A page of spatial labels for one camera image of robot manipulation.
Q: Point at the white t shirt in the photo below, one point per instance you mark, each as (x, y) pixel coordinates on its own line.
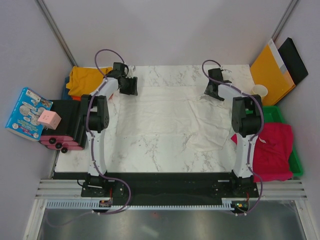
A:
(176, 110)

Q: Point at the yellow mug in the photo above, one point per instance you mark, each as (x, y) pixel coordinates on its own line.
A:
(260, 90)

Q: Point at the black and pink case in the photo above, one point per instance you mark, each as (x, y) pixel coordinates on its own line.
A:
(69, 135)

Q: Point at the black flat box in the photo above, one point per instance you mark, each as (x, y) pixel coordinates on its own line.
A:
(293, 61)

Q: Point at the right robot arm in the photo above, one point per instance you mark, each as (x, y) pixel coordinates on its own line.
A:
(247, 119)

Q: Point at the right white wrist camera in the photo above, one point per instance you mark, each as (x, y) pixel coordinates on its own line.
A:
(226, 75)

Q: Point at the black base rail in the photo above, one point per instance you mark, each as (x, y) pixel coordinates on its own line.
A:
(175, 188)

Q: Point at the green plastic tray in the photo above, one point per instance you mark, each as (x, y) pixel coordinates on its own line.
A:
(273, 114)

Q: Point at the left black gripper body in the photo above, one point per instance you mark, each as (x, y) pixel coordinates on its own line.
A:
(129, 86)

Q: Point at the orange envelope folder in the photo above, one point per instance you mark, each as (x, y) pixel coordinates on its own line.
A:
(270, 71)

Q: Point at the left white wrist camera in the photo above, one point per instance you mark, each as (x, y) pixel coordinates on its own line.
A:
(131, 71)

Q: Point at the magenta t shirt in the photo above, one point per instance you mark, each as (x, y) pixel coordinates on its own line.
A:
(263, 157)

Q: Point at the pink cube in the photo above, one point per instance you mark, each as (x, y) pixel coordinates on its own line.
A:
(49, 119)

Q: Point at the mustard yellow folded shirt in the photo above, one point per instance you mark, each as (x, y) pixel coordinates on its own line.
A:
(85, 80)

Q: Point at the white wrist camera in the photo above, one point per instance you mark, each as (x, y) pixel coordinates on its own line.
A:
(131, 71)
(226, 75)

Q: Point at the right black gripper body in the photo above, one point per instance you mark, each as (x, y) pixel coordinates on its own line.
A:
(207, 91)

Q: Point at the blue folded shirt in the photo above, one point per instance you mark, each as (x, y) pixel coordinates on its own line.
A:
(65, 90)

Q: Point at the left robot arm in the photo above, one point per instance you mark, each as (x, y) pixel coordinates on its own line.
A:
(95, 112)

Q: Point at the blue printed box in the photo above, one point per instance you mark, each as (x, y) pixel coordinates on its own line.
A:
(23, 120)

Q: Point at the white cable duct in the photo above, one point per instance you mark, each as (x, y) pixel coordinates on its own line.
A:
(72, 204)

